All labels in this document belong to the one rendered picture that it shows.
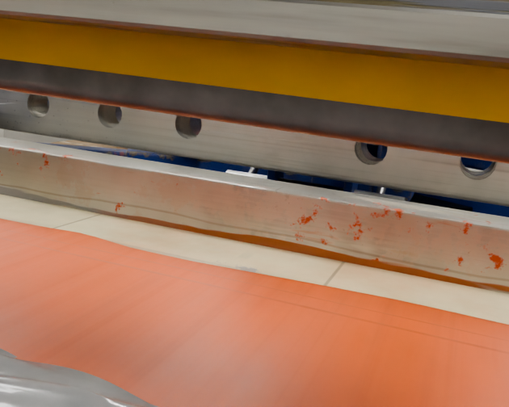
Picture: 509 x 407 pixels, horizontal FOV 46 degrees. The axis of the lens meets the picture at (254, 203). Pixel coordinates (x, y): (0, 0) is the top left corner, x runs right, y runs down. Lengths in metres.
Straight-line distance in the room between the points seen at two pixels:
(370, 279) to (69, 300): 0.15
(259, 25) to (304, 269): 0.19
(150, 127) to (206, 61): 0.28
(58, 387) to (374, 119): 0.12
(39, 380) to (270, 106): 0.11
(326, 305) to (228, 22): 0.16
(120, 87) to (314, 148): 0.23
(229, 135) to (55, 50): 0.24
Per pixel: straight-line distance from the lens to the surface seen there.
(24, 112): 0.53
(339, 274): 0.32
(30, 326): 0.24
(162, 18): 0.17
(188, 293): 0.27
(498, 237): 0.34
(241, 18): 0.16
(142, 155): 0.94
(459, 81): 0.17
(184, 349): 0.22
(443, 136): 0.17
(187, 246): 0.34
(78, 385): 0.19
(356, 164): 0.41
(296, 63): 0.18
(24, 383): 0.18
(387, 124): 0.17
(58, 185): 0.43
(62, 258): 0.32
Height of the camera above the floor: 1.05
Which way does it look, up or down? 12 degrees down
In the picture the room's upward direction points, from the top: 6 degrees clockwise
